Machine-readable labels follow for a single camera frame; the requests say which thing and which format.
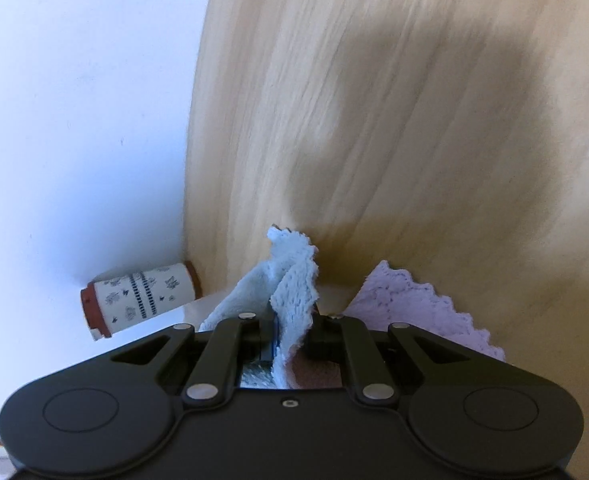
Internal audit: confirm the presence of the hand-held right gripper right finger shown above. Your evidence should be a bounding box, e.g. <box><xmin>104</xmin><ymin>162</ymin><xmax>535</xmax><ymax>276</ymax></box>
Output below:
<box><xmin>303</xmin><ymin>313</ymin><xmax>476</xmax><ymax>406</ymax></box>

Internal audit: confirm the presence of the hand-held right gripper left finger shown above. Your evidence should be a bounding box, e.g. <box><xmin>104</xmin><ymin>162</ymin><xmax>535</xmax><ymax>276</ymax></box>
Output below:
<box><xmin>109</xmin><ymin>312</ymin><xmax>281</xmax><ymax>407</ymax></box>

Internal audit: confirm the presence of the pink cloth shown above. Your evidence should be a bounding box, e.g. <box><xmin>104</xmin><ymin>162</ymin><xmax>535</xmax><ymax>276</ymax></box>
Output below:
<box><xmin>289</xmin><ymin>259</ymin><xmax>507</xmax><ymax>391</ymax></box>

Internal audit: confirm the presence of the light blue cloth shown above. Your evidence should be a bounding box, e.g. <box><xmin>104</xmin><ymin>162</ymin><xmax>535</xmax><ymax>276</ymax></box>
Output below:
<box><xmin>198</xmin><ymin>226</ymin><xmax>321</xmax><ymax>390</ymax></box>

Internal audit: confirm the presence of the red and white patterned tumbler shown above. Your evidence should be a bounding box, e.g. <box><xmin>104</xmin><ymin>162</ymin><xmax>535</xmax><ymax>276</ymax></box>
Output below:
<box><xmin>79</xmin><ymin>260</ymin><xmax>204</xmax><ymax>342</ymax></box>

